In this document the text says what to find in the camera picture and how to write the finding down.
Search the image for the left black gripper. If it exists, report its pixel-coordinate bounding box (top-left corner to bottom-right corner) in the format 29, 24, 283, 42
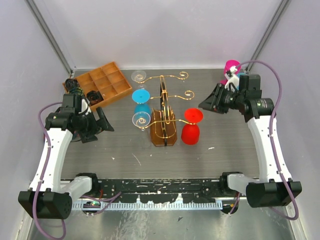
75, 106, 114, 143

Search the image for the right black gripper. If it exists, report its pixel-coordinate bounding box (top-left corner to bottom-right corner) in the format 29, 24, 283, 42
198, 83, 245, 115

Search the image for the light blue plastic wine glass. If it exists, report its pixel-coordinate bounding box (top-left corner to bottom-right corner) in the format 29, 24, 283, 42
236, 72, 247, 90

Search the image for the magenta plastic wine glass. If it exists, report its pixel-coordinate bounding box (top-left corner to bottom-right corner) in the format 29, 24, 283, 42
220, 59, 240, 85

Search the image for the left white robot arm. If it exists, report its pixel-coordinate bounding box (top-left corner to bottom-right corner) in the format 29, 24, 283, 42
18, 93, 114, 220

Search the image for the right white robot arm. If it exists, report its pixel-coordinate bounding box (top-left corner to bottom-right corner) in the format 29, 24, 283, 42
198, 74, 302, 208

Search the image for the red plastic wine glass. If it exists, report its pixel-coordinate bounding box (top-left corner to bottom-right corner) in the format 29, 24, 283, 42
181, 108, 203, 145

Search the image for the clear front wine glass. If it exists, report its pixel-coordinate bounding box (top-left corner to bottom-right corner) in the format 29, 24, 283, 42
132, 111, 151, 141

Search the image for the clear wine glass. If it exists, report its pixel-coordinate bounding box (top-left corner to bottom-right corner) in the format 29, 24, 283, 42
131, 70, 147, 89
132, 111, 151, 141

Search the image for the clear rear wine glass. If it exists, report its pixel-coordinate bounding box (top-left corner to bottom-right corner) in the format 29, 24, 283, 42
131, 70, 147, 89

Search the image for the black coiled item on tray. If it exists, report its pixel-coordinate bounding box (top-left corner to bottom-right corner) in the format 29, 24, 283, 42
86, 90, 103, 106

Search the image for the black coiled item beside tray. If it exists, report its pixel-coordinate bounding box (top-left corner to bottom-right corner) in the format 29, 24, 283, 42
64, 78, 84, 96

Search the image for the wooden compartment tray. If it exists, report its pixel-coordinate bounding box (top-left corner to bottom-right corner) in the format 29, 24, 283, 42
74, 61, 133, 112

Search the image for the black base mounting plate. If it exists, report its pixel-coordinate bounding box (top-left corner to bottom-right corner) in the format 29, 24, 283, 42
86, 178, 237, 204

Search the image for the gold wire wine glass rack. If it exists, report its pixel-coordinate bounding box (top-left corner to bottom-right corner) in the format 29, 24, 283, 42
144, 71, 190, 147

